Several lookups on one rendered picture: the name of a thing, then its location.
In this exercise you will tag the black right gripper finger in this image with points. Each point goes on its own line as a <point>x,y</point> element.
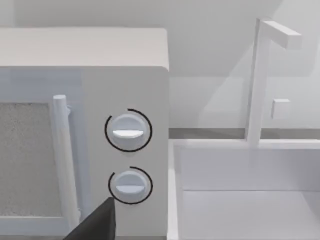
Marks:
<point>100,223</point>

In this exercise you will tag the white microwave knob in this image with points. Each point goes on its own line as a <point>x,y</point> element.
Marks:
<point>130,184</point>
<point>128,130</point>

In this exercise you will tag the microwave oven door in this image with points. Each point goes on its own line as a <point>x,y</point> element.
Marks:
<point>40,150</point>

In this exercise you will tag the pale microwave oven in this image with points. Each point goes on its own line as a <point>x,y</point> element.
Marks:
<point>140,87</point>

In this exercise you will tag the white sink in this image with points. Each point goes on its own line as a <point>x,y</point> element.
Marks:
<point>245,190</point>

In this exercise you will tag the tall white tap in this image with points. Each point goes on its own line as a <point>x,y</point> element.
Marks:
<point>260,82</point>

